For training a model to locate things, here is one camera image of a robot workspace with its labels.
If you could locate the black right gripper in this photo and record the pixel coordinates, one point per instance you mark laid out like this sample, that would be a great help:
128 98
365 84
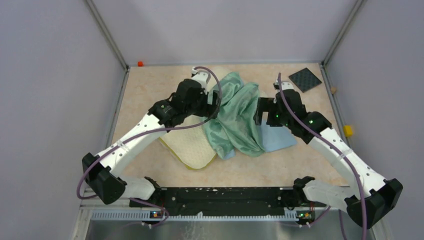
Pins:
264 105

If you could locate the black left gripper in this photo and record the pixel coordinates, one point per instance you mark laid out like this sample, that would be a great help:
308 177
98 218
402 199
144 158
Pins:
208 110

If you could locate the green and blue pillowcase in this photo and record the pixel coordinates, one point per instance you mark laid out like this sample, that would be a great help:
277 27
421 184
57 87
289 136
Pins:
234 127

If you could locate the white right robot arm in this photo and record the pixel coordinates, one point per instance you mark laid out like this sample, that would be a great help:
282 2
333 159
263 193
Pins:
368 197

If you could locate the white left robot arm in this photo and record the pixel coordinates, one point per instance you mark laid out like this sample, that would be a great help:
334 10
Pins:
102 171

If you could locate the black textured square mat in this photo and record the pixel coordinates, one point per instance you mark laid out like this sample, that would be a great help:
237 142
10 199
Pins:
305 80

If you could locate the small yellow block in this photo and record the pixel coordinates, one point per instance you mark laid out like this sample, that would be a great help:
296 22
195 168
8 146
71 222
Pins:
348 131

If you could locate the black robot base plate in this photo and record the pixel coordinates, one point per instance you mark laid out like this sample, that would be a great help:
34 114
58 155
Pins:
227 201

